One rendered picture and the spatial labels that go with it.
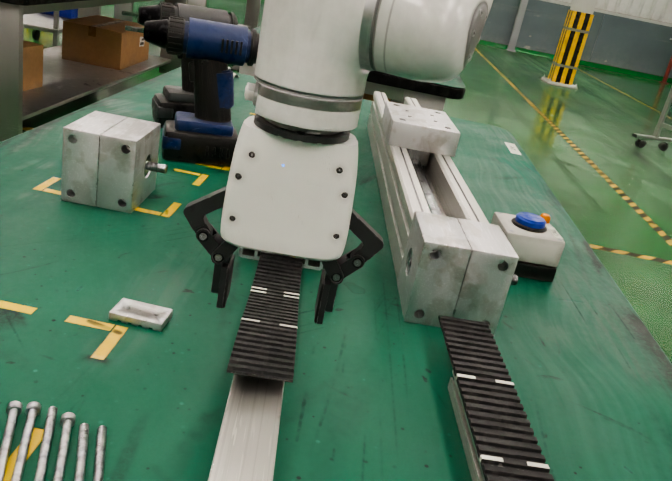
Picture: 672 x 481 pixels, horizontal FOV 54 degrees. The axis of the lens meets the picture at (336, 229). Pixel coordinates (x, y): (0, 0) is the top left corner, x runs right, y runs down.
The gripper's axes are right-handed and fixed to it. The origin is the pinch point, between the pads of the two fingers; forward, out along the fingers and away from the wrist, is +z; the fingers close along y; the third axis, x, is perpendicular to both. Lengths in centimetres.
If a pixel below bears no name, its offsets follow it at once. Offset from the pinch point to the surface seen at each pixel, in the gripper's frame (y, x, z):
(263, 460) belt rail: 1.3, -16.3, 3.3
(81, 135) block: -26.1, 27.3, -2.5
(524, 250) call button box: 31.0, 27.7, 2.4
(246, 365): -1.0, -8.1, 1.8
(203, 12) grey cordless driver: -21, 71, -15
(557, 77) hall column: 370, 978, 73
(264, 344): 0.0, -4.1, 2.3
